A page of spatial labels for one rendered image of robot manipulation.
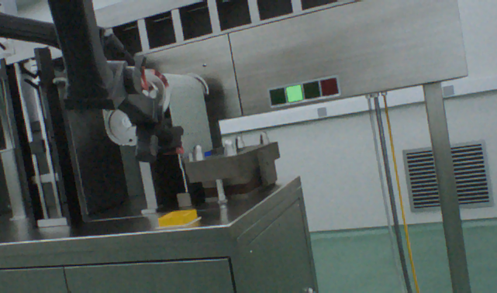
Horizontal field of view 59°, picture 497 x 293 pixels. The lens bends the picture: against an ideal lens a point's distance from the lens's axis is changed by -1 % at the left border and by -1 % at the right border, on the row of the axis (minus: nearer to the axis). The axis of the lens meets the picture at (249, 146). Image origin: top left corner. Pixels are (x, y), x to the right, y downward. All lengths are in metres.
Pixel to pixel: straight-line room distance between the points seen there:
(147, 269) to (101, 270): 0.14
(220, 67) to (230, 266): 0.81
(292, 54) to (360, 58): 0.23
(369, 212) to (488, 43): 1.62
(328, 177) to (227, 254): 2.95
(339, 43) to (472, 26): 2.44
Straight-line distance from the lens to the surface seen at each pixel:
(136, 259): 1.18
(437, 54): 1.50
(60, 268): 1.34
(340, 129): 3.88
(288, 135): 3.97
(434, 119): 1.66
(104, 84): 0.70
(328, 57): 1.52
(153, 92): 1.35
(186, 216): 1.08
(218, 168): 1.25
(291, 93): 1.54
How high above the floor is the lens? 1.11
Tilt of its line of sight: 3 degrees down
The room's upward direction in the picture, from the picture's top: 10 degrees counter-clockwise
